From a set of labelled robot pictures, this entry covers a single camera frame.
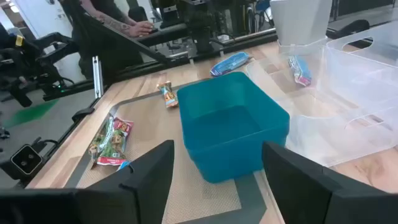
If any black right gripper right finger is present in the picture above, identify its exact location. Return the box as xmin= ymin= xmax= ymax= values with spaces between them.
xmin=262 ymin=141 xmax=398 ymax=224

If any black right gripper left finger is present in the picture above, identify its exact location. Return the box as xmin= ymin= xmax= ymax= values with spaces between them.
xmin=0 ymin=139 xmax=175 ymax=224

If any blue granola bar wrapper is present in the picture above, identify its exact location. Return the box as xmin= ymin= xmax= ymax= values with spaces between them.
xmin=210 ymin=51 xmax=250 ymax=77

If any chocolate chip chewy granola bar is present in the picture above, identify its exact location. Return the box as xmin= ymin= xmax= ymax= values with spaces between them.
xmin=88 ymin=114 xmax=127 ymax=164

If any green red-edged granola bar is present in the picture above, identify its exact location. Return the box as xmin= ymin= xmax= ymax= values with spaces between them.
xmin=96 ymin=117 xmax=135 ymax=166

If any blue pink granola bar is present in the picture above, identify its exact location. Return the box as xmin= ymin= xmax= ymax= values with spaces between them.
xmin=287 ymin=55 xmax=313 ymax=87

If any clear plastic bin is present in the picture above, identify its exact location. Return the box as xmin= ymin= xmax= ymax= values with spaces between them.
xmin=325 ymin=21 xmax=398 ymax=94
xmin=245 ymin=46 xmax=398 ymax=168

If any beige mat with grey border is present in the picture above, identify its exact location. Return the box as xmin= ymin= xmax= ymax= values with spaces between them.
xmin=65 ymin=77 xmax=268 ymax=224

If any black table clamp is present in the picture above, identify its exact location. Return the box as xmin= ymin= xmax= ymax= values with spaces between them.
xmin=72 ymin=107 xmax=96 ymax=123

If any small orange chewy bar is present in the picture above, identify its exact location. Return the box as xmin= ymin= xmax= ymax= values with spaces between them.
xmin=156 ymin=81 xmax=180 ymax=109

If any teal plastic bin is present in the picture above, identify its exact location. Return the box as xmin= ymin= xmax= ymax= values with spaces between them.
xmin=176 ymin=71 xmax=290 ymax=184

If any white pot saucer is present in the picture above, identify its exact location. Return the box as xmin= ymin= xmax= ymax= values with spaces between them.
xmin=276 ymin=36 xmax=329 ymax=57

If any person's hand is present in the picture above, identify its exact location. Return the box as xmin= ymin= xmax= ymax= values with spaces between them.
xmin=128 ymin=21 xmax=155 ymax=38

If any black equipment stand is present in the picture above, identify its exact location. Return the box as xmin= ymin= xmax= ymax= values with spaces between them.
xmin=183 ymin=0 xmax=218 ymax=54

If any white plant pot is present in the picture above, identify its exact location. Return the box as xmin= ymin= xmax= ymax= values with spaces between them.
xmin=269 ymin=0 xmax=333 ymax=47

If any black rounded object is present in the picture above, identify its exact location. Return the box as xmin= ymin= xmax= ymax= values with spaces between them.
xmin=326 ymin=19 xmax=371 ymax=40

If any person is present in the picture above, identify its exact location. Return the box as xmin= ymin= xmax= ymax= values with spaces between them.
xmin=58 ymin=0 xmax=155 ymax=80

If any black table-level camera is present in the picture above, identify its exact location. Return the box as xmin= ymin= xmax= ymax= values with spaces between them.
xmin=10 ymin=144 xmax=44 ymax=175

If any aluminium bracket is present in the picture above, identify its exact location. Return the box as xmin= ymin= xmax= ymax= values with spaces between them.
xmin=91 ymin=55 xmax=104 ymax=99

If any black table frame rail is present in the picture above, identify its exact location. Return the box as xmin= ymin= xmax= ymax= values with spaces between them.
xmin=42 ymin=27 xmax=279 ymax=102

